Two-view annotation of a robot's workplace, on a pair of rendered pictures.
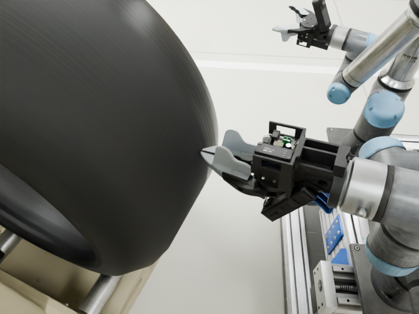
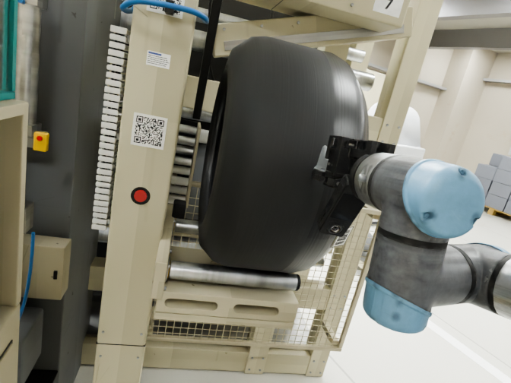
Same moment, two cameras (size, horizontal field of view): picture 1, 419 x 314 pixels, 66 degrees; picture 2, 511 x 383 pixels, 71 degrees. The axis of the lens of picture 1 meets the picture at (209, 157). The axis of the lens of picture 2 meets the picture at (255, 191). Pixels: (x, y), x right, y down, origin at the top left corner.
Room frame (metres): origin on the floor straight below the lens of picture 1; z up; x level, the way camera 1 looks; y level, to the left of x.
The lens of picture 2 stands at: (-0.18, -0.47, 1.36)
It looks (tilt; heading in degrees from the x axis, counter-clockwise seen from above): 16 degrees down; 52
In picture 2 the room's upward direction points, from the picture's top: 13 degrees clockwise
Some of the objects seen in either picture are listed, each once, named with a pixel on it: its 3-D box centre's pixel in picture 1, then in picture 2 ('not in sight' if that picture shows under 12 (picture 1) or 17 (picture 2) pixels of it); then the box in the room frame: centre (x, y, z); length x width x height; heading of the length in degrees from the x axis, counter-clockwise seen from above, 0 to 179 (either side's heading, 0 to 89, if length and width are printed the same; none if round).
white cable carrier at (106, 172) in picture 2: not in sight; (112, 134); (0.04, 0.42, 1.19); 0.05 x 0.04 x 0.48; 65
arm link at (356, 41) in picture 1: (361, 44); not in sight; (0.98, -0.51, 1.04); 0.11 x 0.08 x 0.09; 59
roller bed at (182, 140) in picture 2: not in sight; (166, 159); (0.33, 0.76, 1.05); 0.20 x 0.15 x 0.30; 155
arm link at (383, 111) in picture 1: (380, 116); not in sight; (0.79, -0.58, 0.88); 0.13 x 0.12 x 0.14; 149
